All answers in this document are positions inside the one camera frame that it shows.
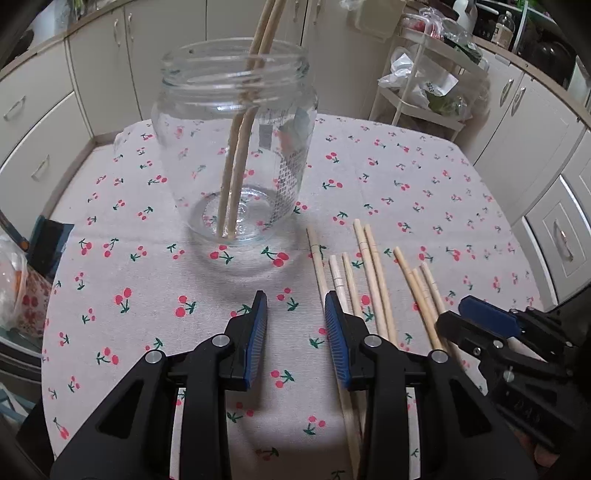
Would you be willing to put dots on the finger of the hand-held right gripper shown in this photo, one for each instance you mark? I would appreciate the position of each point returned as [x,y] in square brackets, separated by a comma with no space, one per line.
[466,334]
[489,318]

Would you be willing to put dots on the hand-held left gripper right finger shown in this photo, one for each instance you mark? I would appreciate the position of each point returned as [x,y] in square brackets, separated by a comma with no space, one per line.
[339,341]

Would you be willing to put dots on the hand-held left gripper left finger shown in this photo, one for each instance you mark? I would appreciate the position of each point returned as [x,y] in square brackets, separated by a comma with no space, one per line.
[256,341]

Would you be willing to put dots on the bunch of wooden chopsticks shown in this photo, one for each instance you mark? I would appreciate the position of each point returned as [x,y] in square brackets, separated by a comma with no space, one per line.
[374,277]

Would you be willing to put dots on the wooden chopstick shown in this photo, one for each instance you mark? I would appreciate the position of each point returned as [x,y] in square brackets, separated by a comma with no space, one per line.
[240,175]
[229,175]

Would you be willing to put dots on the clear glass jar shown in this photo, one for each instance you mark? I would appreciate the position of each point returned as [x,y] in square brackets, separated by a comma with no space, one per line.
[194,138]

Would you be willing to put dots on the cherry print tablecloth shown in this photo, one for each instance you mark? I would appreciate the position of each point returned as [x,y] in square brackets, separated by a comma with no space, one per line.
[138,240]

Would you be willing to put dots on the cream door cabinet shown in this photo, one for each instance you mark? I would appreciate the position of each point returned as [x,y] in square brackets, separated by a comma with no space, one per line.
[115,60]
[531,134]

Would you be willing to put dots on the green vegetables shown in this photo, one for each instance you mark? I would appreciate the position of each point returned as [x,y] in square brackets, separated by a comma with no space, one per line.
[445,104]

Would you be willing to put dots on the red floral container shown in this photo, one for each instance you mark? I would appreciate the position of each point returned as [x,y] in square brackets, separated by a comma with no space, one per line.
[34,304]

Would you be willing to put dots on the blue box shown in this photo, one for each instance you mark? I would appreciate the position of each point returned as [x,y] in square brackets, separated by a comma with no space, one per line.
[51,240]

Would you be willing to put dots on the white plastic bag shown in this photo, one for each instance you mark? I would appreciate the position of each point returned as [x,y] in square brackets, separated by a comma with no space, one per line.
[406,76]

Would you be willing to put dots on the dark cooking pot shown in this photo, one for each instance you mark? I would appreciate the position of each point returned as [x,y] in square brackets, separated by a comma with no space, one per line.
[554,57]

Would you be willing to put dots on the white utility cart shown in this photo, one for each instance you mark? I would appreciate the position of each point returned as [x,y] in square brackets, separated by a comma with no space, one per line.
[418,44]

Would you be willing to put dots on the clear glass bottle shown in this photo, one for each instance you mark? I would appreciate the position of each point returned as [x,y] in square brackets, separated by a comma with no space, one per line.
[504,32]

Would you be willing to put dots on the black kitchen appliance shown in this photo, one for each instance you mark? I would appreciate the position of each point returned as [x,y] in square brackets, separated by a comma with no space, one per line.
[487,21]

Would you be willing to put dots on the red food pack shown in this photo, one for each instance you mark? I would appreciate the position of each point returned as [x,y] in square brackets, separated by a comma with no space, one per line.
[422,25]

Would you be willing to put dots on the white plastic jug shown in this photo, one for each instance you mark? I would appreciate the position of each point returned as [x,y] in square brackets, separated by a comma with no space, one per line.
[465,16]

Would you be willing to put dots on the cream drawer cabinet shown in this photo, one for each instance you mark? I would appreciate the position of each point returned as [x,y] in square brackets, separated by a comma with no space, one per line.
[41,124]

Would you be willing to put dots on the dark frying pan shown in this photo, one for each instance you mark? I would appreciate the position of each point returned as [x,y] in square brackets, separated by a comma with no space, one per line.
[23,41]

